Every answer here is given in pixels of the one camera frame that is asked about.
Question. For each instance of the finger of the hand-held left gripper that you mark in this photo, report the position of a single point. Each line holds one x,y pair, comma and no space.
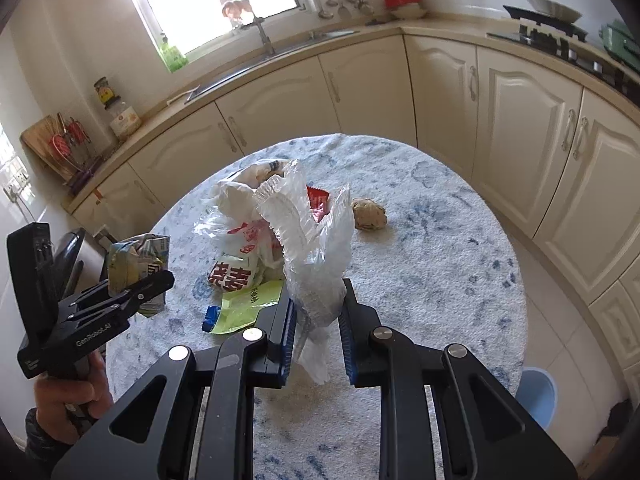
150,286
92,292

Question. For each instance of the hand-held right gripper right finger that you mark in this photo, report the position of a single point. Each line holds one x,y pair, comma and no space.
347,355

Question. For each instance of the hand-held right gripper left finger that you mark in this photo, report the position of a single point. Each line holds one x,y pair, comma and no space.
287,345

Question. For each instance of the green drink carton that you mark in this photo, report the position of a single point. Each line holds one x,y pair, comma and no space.
131,260

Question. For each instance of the white bag with red print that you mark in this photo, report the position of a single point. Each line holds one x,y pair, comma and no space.
235,270

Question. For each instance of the clear plastic bag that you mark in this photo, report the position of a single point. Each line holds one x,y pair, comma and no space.
310,240

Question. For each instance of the white tissue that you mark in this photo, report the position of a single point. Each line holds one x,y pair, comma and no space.
231,197

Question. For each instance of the light blue waste bin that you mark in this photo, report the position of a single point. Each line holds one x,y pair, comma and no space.
540,400

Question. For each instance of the person's left hand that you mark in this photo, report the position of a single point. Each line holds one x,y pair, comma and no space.
65,402

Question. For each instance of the dark grey appliance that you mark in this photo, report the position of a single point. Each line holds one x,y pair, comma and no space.
70,255

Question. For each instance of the yellow-green wrapper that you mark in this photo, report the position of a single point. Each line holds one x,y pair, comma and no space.
240,310

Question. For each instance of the small blue wrapper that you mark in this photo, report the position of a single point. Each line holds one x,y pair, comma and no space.
211,318

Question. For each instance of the dark utensil rack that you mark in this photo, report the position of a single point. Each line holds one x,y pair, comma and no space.
84,174

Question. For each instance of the blue white patterned tablecloth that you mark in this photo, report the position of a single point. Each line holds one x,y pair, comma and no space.
425,260

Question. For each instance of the wooden cutting board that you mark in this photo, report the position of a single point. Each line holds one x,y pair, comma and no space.
39,140

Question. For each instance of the crumpled brown paper ball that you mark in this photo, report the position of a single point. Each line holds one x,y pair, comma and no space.
369,214

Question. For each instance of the red snack wrapper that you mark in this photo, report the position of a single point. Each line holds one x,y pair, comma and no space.
318,204

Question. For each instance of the red kitchen utensils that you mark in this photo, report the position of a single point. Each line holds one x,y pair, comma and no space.
70,139

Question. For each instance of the clear wrapper with blue print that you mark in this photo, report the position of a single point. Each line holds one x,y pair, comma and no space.
260,169

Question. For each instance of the clear jar orange label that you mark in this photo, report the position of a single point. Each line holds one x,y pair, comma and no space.
124,121

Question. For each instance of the dark lidded jar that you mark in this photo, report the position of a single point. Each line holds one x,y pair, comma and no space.
103,94

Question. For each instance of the green dish soap bottle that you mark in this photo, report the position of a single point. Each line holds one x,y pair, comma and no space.
174,57

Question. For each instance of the steel kitchen sink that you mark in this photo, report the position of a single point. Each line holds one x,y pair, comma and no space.
240,67

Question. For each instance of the metal faucet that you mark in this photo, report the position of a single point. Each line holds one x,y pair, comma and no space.
263,35

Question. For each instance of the brown cardboard box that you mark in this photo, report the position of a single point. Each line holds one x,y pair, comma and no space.
606,450

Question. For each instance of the row of cream cabinet doors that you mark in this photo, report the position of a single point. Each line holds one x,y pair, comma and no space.
505,125

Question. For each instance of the black cloth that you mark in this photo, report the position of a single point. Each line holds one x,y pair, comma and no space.
622,416

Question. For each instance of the brown fuzzy object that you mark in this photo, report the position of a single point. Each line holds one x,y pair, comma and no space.
236,10

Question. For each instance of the kitchen window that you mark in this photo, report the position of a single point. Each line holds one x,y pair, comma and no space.
200,0

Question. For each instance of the small dark dish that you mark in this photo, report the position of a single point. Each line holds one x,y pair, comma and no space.
377,21

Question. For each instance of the red lidded white container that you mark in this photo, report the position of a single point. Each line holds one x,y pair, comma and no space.
402,0

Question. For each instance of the black gas stove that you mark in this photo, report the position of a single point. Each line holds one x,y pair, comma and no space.
560,40

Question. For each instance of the metal wok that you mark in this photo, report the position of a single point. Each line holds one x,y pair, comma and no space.
552,8

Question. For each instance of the green cooking pot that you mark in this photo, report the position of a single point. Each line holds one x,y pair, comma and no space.
622,42

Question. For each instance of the white wall socket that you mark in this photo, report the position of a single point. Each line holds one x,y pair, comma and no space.
17,180

